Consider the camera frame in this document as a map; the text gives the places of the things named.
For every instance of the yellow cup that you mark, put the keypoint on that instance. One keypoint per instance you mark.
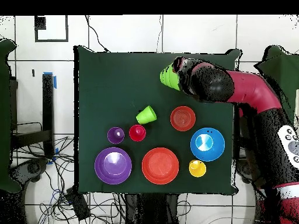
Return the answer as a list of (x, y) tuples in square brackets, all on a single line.
[(197, 169)]

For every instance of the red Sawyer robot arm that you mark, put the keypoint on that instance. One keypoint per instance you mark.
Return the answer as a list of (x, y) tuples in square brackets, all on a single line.
[(252, 91)]

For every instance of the small green bowl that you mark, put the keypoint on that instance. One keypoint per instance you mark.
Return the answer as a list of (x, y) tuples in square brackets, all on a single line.
[(169, 78)]

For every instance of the purple cup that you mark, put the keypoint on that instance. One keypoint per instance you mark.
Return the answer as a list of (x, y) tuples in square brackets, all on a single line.
[(115, 135)]

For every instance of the large purple bowl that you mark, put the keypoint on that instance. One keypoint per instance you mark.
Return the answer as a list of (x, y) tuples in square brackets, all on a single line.
[(113, 165)]

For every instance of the black office chair base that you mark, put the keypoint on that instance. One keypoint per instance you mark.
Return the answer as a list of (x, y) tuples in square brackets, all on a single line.
[(30, 169)]

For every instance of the blue bowl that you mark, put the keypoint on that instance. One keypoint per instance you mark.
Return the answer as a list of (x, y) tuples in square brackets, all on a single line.
[(208, 151)]

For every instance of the large orange bowl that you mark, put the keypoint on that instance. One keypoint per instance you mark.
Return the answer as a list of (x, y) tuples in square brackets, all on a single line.
[(160, 165)]

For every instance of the green cup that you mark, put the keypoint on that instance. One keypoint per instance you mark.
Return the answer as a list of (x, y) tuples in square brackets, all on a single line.
[(146, 115)]

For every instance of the green cloth side table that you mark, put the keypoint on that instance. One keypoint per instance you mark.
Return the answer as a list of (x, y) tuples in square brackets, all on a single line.
[(285, 67), (4, 151)]

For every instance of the small orange bowl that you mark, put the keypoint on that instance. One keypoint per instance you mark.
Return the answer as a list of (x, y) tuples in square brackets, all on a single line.
[(183, 118)]

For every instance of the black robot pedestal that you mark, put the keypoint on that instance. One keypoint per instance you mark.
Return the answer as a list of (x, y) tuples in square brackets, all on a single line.
[(151, 210)]

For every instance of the black square floor frame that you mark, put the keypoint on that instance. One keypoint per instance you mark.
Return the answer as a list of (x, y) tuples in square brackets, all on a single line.
[(51, 40)]

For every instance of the black metal stand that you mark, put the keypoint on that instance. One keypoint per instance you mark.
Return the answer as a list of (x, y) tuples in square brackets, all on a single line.
[(48, 105)]

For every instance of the dark green tablecloth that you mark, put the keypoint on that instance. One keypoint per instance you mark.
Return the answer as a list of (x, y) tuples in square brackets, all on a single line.
[(112, 77)]

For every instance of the black power strip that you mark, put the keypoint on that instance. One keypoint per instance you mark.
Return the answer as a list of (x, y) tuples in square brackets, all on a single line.
[(78, 204)]

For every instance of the red cup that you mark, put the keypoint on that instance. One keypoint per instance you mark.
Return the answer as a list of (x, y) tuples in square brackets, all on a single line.
[(137, 133)]

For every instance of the blue tape strip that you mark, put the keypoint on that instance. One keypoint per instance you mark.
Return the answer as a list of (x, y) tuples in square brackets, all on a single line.
[(55, 82)]

